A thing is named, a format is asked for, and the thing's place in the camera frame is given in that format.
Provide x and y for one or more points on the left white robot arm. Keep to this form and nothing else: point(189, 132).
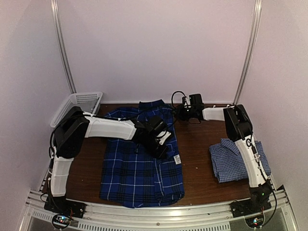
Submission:
point(68, 135)

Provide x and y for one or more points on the grey folded shirt in basket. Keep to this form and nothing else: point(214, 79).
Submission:
point(90, 107)

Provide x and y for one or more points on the aluminium corner post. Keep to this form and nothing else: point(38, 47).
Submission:
point(61, 45)
point(250, 48)

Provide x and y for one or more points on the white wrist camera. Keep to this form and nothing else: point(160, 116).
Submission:
point(186, 101)
point(163, 136)

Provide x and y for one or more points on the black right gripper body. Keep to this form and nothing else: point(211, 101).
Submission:
point(186, 114)

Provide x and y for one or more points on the dark blue plaid shirt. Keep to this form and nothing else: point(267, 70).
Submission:
point(133, 178)

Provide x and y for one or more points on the white plastic mesh basket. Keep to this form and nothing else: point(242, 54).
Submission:
point(72, 100)

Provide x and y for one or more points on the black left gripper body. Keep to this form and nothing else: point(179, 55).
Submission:
point(149, 146)

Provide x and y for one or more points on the left circuit board with leds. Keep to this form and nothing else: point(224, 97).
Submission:
point(60, 221)

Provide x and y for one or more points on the aluminium corner post left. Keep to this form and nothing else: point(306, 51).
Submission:
point(61, 45)

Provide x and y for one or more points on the aluminium corner post right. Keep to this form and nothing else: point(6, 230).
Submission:
point(250, 48)

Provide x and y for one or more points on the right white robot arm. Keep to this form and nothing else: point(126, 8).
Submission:
point(239, 130)

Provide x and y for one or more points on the circuit board with leds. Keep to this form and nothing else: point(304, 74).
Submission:
point(60, 221)
point(255, 222)

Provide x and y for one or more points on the aluminium front rail frame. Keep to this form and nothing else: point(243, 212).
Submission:
point(210, 217)

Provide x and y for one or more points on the folded blue gingham shirt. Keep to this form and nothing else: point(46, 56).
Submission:
point(228, 164)

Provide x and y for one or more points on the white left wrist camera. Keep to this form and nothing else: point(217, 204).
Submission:
point(163, 136)

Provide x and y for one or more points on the right circuit board with leds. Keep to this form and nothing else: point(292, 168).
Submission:
point(255, 222)

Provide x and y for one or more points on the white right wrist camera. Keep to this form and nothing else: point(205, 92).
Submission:
point(186, 101)

